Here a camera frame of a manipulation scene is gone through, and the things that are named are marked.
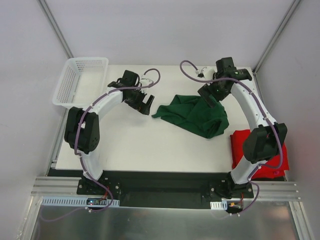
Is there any white cable duct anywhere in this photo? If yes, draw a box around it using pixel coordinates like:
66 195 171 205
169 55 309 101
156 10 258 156
41 196 120 208
210 200 228 211

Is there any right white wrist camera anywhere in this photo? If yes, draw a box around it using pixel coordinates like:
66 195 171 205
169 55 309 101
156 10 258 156
195 66 216 81

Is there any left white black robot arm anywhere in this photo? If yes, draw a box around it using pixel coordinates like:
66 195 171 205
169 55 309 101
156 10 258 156
64 69 161 195

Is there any left white cable duct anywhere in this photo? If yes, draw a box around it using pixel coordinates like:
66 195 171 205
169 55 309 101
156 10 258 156
41 196 120 208

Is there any left aluminium frame post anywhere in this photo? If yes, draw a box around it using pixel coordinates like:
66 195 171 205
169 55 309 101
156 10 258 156
36 0 74 59

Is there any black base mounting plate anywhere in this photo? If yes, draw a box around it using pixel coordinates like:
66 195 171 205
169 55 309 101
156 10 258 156
47 167 287 209

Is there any aluminium front rail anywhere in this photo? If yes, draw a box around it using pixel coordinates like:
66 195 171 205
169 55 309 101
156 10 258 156
31 176 303 202

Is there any right white cable duct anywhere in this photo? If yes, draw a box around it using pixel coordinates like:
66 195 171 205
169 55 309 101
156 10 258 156
210 200 228 211

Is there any white plastic mesh basket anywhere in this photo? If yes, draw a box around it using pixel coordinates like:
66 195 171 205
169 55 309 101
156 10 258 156
52 57 109 109

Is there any aluminium frame post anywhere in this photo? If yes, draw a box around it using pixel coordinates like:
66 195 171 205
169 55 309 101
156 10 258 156
252 0 303 76
36 0 74 59

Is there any red folded t shirt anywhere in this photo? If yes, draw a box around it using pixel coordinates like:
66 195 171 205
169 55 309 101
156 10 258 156
230 129 290 180

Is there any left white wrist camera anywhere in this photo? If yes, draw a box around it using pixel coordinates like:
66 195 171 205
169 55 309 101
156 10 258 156
138 75 154 89

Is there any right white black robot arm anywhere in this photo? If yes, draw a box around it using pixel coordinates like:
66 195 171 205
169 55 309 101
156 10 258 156
196 57 288 199

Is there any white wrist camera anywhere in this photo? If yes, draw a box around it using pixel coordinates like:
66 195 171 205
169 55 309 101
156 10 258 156
138 75 154 89
195 66 216 81

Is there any green t shirt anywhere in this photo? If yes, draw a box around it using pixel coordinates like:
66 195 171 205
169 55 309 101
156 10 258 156
152 94 230 139

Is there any right aluminium frame post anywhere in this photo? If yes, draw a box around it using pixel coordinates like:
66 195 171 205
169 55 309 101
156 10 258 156
252 0 303 76

